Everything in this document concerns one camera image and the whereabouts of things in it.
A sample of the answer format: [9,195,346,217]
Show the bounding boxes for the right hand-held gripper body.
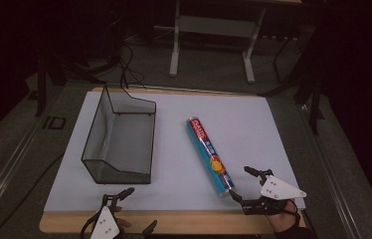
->
[241,168,307,216]

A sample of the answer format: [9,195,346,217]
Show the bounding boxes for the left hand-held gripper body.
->
[80,193,146,239]

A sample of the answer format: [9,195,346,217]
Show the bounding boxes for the blue and red wrap roll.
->
[185,117,236,198]

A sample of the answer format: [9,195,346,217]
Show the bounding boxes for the person's left hand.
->
[114,206,132,230]

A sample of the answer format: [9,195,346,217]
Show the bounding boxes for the person's right hand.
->
[271,200,303,239]

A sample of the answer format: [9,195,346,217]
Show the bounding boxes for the white table mat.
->
[43,91,307,214]

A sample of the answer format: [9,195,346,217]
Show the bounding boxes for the black mesh basket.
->
[81,85,157,185]

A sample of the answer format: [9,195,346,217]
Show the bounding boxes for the black metal stand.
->
[307,74,325,135]

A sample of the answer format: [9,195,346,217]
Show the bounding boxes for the aluminium rail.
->
[0,108,48,227]
[300,105,363,239]

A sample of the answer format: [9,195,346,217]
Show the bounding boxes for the black floor cable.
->
[0,151,67,239]

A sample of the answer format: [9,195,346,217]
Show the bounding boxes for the black rectangular bracket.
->
[42,116,68,130]

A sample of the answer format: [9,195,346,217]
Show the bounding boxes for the black hanging cables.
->
[116,41,147,92]

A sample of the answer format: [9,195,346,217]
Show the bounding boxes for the white metal stand frame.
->
[168,0,268,85]

